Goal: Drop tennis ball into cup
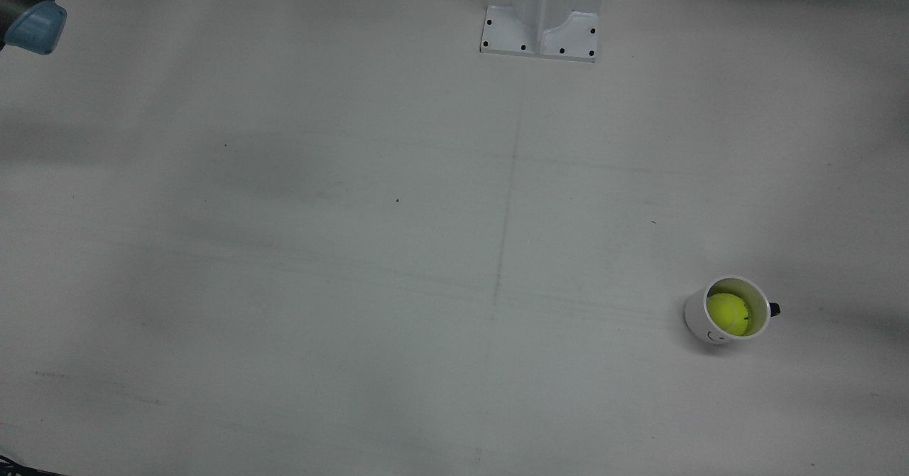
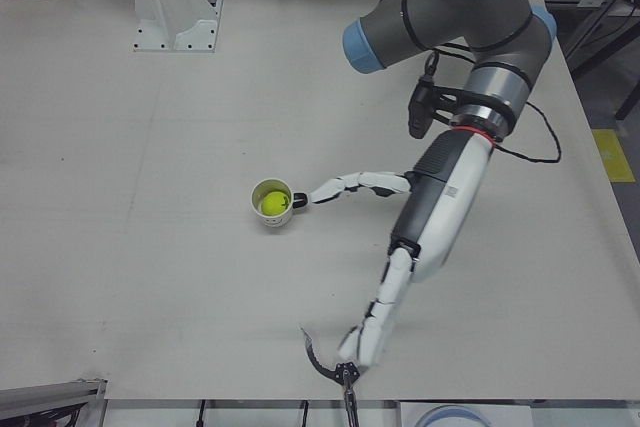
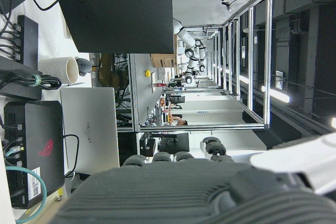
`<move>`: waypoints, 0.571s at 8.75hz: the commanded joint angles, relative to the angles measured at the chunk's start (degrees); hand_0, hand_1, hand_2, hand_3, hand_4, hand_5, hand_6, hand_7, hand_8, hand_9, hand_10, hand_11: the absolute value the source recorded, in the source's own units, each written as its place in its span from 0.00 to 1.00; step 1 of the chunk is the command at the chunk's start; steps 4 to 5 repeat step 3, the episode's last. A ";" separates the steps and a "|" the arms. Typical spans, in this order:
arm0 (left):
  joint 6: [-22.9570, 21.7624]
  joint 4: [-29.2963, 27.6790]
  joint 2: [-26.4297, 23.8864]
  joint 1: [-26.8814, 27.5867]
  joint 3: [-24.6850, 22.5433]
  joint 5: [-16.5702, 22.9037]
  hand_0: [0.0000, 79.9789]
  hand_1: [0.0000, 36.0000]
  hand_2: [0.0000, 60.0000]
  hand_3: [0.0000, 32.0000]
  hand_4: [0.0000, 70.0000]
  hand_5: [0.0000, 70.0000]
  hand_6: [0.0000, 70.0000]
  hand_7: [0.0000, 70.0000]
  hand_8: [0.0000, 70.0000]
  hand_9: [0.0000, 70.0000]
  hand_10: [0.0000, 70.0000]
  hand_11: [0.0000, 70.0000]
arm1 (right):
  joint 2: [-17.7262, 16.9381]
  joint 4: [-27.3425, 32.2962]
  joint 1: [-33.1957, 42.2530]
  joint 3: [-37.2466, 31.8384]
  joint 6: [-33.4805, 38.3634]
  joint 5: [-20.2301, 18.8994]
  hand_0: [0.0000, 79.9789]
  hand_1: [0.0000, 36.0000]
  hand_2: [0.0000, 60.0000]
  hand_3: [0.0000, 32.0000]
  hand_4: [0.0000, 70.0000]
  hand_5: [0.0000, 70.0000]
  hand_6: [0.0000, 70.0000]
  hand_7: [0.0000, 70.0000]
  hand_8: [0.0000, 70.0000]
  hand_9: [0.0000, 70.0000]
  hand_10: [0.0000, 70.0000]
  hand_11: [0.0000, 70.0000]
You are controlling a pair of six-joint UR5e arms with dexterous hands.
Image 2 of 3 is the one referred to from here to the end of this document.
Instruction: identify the grey white robot hand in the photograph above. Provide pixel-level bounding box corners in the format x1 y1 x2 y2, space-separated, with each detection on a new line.
306 129 495 368

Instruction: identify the yellow tennis ball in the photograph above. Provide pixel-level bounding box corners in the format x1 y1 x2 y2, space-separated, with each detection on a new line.
260 190 292 217

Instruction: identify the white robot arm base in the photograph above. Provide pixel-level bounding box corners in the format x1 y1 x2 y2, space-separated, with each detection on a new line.
121 0 224 55

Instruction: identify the blue white round object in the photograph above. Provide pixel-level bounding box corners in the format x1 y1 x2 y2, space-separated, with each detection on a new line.
414 403 490 427

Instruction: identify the aluminium profile bar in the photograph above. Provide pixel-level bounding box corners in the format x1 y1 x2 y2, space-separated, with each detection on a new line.
0 377 109 427

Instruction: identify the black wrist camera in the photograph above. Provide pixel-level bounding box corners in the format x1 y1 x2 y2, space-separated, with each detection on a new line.
406 77 437 139

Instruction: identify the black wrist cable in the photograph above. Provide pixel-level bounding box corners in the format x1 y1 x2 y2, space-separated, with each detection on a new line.
491 98 562 165

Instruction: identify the white cup black handle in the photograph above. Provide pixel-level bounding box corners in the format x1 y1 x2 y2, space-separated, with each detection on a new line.
250 177 309 230

